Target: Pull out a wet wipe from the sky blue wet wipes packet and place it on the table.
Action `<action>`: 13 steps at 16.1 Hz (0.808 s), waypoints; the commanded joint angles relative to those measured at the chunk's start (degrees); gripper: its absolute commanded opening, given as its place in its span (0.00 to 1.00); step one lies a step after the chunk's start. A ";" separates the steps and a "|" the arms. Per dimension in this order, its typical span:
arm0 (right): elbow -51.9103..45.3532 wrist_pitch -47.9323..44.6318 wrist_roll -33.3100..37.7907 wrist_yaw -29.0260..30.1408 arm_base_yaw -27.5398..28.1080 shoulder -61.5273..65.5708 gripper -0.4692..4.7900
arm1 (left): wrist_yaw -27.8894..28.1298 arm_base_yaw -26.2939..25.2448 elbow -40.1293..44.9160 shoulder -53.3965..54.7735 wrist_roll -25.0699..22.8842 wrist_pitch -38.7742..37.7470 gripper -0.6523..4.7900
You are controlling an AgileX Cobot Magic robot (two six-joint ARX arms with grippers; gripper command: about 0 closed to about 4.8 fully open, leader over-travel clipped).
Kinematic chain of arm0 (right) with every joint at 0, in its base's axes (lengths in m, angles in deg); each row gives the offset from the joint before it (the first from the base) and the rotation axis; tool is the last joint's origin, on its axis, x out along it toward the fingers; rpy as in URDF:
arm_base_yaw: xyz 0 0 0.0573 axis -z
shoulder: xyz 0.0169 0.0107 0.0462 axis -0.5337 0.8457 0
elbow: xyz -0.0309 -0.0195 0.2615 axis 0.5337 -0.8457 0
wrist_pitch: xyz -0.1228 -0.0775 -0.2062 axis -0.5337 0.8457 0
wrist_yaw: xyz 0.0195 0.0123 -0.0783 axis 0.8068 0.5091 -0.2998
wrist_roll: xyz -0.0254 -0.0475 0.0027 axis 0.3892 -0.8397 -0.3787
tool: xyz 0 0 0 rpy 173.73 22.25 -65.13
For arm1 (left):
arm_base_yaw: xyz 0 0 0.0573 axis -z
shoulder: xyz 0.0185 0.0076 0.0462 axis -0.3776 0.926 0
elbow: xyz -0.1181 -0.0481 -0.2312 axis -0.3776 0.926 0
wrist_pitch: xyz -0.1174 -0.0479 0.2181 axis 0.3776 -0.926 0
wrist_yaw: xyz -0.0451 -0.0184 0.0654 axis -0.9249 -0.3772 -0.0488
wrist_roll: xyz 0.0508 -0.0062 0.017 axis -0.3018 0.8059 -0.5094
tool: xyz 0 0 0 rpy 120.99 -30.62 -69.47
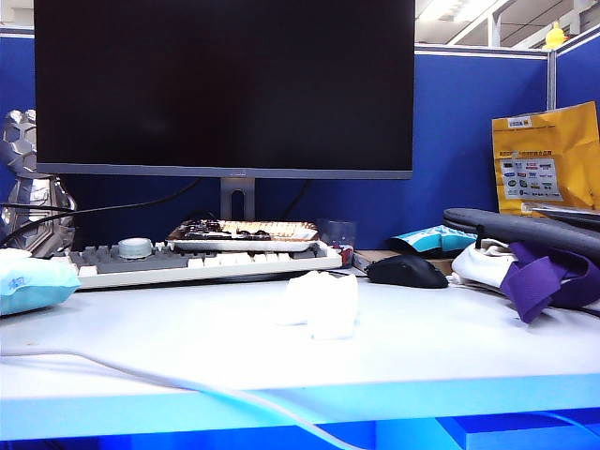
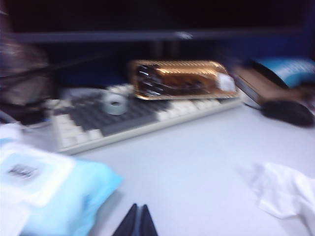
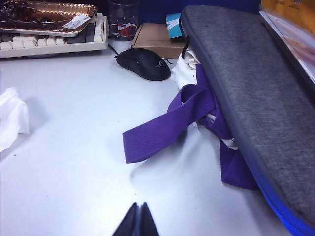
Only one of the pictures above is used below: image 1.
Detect black monitor cable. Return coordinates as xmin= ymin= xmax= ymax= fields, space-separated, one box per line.
xmin=279 ymin=179 xmax=313 ymax=222

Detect purple fabric strap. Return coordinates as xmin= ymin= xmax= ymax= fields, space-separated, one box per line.
xmin=499 ymin=241 xmax=600 ymax=325

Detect teal snack packet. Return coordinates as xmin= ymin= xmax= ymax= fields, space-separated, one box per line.
xmin=385 ymin=224 xmax=480 ymax=257

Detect white round keyboard knob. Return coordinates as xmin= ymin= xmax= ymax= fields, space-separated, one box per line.
xmin=117 ymin=237 xmax=155 ymax=261

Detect brown cardboard box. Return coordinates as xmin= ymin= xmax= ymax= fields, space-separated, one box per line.
xmin=351 ymin=248 xmax=458 ymax=276

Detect yellow rubber duck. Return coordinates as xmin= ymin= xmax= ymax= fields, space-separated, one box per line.
xmin=542 ymin=20 xmax=570 ymax=51

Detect blue box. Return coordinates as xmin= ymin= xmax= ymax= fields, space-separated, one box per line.
xmin=435 ymin=412 xmax=600 ymax=450

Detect white cable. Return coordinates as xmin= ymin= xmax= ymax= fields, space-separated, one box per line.
xmin=0 ymin=348 xmax=372 ymax=450

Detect white tray with snacks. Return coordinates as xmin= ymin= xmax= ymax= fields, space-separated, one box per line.
xmin=166 ymin=218 xmax=323 ymax=253

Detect white cloth bag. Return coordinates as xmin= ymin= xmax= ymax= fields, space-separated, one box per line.
xmin=451 ymin=237 xmax=522 ymax=293

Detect black computer monitor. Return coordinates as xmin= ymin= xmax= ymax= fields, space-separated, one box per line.
xmin=33 ymin=0 xmax=417 ymax=181

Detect white and grey keyboard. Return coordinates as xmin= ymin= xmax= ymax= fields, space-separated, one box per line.
xmin=67 ymin=238 xmax=344 ymax=290

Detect grey padded sleeve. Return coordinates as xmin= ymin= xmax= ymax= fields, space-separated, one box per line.
xmin=442 ymin=207 xmax=600 ymax=264

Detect black computer mouse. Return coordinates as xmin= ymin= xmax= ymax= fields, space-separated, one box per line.
xmin=365 ymin=254 xmax=450 ymax=290

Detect clear plastic cup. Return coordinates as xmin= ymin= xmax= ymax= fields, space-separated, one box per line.
xmin=317 ymin=217 xmax=358 ymax=254

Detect yellow paper bag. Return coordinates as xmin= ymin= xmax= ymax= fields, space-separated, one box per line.
xmin=490 ymin=99 xmax=600 ymax=218

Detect sky blue wet wipes packet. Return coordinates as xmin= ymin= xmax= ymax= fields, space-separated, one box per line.
xmin=0 ymin=255 xmax=83 ymax=317

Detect grey monitor stand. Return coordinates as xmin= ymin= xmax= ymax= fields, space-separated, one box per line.
xmin=219 ymin=176 xmax=257 ymax=222

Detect silver faceted figurine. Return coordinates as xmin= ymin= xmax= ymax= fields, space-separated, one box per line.
xmin=0 ymin=109 xmax=78 ymax=259

